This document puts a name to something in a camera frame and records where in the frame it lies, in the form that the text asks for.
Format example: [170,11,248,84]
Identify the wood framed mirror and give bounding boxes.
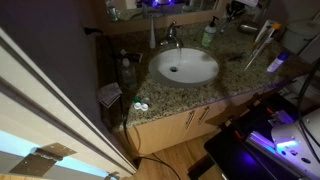
[89,0,234,36]

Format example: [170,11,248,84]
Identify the wooden vanity cabinet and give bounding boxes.
[126,88,268,156]

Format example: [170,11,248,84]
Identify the white toilet tank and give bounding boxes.
[282,19,320,64]

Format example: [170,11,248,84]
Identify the white door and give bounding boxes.
[0,26,138,180]

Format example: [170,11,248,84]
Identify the green soap pump bottle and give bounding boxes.
[201,15,220,49]

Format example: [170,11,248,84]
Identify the dark disposable razor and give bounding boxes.
[227,53,246,63]

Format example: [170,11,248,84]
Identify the black power cable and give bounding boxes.
[83,27,183,180]

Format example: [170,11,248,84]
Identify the white oval sink basin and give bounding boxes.
[148,47,220,88]

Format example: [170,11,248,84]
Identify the white contact lens case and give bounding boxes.
[133,101,150,112]

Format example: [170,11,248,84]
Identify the metal bar cabinet handle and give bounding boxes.
[197,105,212,126]
[184,109,197,130]

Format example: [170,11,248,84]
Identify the stainless steel cup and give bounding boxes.
[237,22,260,35]

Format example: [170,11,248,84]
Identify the blue white toothbrush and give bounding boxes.
[219,16,232,33]

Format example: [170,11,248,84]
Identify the small clear bottle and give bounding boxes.
[254,18,278,44]

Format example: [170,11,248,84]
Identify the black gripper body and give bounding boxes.
[228,0,248,17]

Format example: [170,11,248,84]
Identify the orange cap spray bottle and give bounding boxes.
[245,22,283,71]

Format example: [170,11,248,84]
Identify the black red clamp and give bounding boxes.
[246,93,278,118]
[218,114,244,143]

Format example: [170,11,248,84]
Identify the dark glass side shelf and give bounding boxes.
[95,33,148,134]

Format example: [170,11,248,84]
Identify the chrome sink faucet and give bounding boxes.
[159,20,184,50]

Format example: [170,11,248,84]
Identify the large brass door hinge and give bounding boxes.
[9,142,78,178]

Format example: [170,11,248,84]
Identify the black robot platform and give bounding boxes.
[188,91,320,180]

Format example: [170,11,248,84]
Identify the white tapered bottle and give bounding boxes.
[149,17,157,50]

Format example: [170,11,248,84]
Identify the small brass door hinge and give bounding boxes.
[103,170,121,180]

